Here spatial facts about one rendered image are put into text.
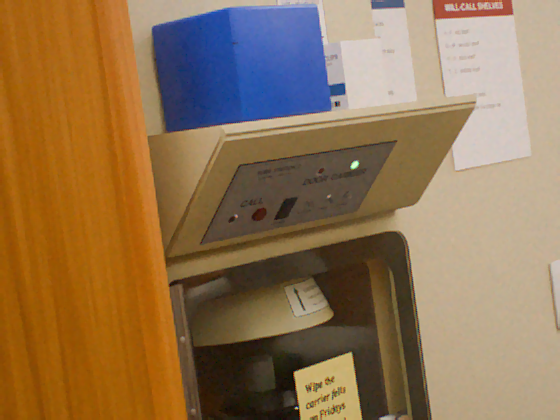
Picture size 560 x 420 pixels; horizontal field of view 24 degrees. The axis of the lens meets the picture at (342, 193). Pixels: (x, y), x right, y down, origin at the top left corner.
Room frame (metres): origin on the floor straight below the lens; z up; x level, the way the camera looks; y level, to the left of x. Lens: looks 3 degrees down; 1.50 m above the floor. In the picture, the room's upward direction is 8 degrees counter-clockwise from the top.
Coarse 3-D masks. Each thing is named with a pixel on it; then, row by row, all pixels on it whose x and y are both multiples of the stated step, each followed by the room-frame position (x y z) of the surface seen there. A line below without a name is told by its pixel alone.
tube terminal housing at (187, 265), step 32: (128, 0) 1.07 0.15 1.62; (160, 0) 1.09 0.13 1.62; (192, 0) 1.12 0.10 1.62; (224, 0) 1.14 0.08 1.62; (256, 0) 1.17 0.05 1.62; (352, 0) 1.26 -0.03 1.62; (352, 32) 1.26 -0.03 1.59; (160, 96) 1.08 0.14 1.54; (160, 128) 1.08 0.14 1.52; (352, 224) 1.23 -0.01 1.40; (384, 224) 1.27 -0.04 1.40; (192, 256) 1.09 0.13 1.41; (224, 256) 1.11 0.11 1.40; (256, 256) 1.14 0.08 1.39
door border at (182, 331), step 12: (180, 288) 1.06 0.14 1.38; (180, 300) 1.06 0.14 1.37; (180, 312) 1.06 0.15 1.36; (180, 324) 1.06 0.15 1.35; (180, 336) 1.06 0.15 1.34; (180, 348) 1.05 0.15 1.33; (180, 360) 1.05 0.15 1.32; (192, 360) 1.06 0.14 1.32; (192, 372) 1.06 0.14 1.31; (192, 384) 1.06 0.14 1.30; (192, 396) 1.06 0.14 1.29; (192, 408) 1.06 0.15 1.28
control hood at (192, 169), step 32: (224, 128) 0.98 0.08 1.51; (256, 128) 1.00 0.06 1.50; (288, 128) 1.03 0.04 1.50; (320, 128) 1.05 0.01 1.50; (352, 128) 1.09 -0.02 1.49; (384, 128) 1.12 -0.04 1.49; (416, 128) 1.16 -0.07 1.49; (448, 128) 1.20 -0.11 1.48; (160, 160) 1.03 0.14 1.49; (192, 160) 1.00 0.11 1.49; (224, 160) 0.99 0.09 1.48; (256, 160) 1.02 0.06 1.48; (416, 160) 1.20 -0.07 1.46; (160, 192) 1.03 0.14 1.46; (192, 192) 1.00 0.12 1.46; (224, 192) 1.03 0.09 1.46; (384, 192) 1.20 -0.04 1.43; (416, 192) 1.25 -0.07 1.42; (160, 224) 1.03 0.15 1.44; (192, 224) 1.03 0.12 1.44; (320, 224) 1.17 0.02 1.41
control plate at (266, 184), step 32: (288, 160) 1.05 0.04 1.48; (320, 160) 1.09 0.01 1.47; (352, 160) 1.12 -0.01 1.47; (384, 160) 1.16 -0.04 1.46; (256, 192) 1.05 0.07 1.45; (288, 192) 1.09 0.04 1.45; (320, 192) 1.12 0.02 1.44; (352, 192) 1.16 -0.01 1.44; (224, 224) 1.06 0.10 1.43; (256, 224) 1.09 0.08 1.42; (288, 224) 1.12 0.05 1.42
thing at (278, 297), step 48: (384, 240) 1.24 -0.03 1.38; (192, 288) 1.07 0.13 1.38; (240, 288) 1.11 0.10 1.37; (288, 288) 1.15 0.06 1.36; (336, 288) 1.19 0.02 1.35; (384, 288) 1.24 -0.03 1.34; (192, 336) 1.07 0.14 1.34; (240, 336) 1.10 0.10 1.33; (288, 336) 1.14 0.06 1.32; (336, 336) 1.19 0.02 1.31; (384, 336) 1.23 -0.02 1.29; (240, 384) 1.10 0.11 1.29; (288, 384) 1.14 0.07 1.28; (384, 384) 1.23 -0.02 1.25
